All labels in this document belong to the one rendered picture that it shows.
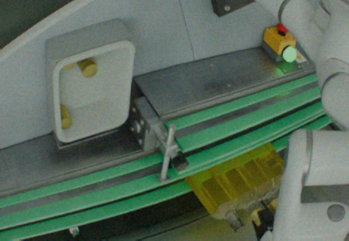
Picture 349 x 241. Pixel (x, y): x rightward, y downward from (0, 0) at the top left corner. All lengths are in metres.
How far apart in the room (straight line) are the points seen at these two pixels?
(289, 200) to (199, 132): 0.43
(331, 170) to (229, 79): 0.55
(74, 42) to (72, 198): 0.33
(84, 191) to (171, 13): 0.43
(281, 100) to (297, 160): 0.54
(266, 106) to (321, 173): 0.51
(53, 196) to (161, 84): 0.37
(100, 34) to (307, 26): 0.41
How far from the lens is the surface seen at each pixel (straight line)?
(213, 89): 1.06
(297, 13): 0.86
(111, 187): 0.99
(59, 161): 1.01
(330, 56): 0.72
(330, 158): 0.61
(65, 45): 0.85
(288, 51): 1.18
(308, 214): 0.63
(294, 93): 1.17
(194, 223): 1.15
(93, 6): 0.88
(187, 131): 0.98
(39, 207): 0.96
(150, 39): 1.01
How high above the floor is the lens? 1.45
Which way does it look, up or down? 35 degrees down
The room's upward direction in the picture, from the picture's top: 144 degrees clockwise
